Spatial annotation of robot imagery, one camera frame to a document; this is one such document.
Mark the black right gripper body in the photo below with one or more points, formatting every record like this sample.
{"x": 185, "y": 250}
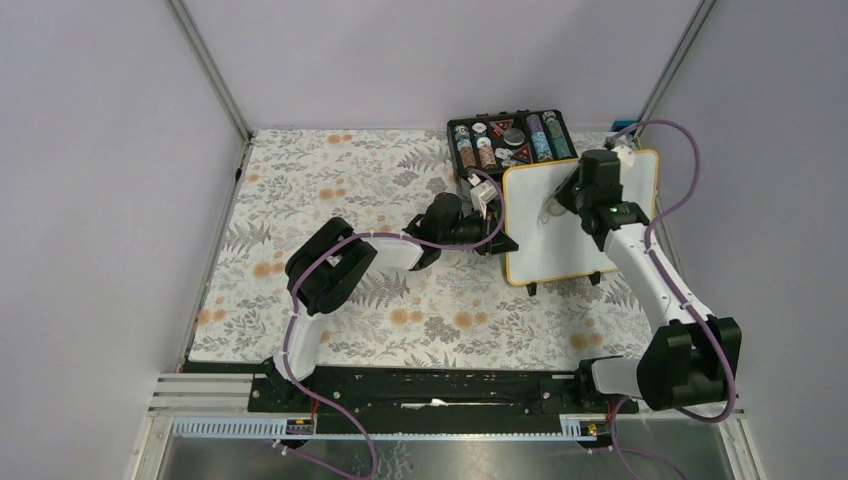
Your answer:
{"x": 572, "y": 195}

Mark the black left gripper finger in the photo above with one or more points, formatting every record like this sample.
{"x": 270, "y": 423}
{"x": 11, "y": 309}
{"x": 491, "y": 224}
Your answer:
{"x": 502, "y": 244}
{"x": 494, "y": 217}

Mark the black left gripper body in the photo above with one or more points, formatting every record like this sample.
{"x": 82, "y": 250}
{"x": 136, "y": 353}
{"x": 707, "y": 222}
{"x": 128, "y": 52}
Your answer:
{"x": 468, "y": 230}

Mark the yellow framed whiteboard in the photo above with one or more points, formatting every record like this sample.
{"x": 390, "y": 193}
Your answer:
{"x": 543, "y": 245}

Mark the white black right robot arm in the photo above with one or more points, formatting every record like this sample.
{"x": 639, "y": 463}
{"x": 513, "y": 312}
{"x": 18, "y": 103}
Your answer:
{"x": 693, "y": 355}

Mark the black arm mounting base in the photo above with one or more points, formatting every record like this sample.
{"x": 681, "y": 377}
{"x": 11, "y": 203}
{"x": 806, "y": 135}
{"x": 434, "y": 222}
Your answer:
{"x": 345, "y": 401}

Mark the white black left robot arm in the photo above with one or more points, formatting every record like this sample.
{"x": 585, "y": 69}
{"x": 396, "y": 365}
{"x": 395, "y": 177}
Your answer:
{"x": 324, "y": 272}

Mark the blue clamp block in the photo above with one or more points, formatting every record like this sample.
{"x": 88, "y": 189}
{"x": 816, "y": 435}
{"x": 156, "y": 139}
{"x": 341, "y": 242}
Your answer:
{"x": 619, "y": 125}

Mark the black poker chip case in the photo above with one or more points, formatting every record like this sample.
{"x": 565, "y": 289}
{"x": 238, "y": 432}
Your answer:
{"x": 477, "y": 142}

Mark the floral patterned table mat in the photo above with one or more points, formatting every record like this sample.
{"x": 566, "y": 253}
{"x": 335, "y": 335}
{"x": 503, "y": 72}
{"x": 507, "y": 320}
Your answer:
{"x": 460, "y": 312}

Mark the grey round dealer button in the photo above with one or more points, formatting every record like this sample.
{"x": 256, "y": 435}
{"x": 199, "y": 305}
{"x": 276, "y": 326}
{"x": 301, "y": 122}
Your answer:
{"x": 514, "y": 137}

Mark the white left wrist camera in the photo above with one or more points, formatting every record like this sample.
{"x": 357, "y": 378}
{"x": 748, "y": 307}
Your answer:
{"x": 482, "y": 193}

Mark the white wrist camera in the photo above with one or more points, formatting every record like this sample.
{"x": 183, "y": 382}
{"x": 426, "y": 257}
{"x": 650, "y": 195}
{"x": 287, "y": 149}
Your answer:
{"x": 482, "y": 193}
{"x": 623, "y": 154}

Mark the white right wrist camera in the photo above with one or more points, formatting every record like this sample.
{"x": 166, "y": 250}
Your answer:
{"x": 623, "y": 154}

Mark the right aluminium frame post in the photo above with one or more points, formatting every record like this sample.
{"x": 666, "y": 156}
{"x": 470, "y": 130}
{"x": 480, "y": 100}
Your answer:
{"x": 686, "y": 41}

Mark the aluminium frame post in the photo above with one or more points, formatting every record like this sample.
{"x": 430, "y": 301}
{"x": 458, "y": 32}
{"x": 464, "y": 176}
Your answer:
{"x": 686, "y": 41}
{"x": 209, "y": 67}

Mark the left aluminium frame post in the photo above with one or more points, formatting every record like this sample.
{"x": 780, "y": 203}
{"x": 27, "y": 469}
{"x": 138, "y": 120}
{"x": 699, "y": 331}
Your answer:
{"x": 209, "y": 67}

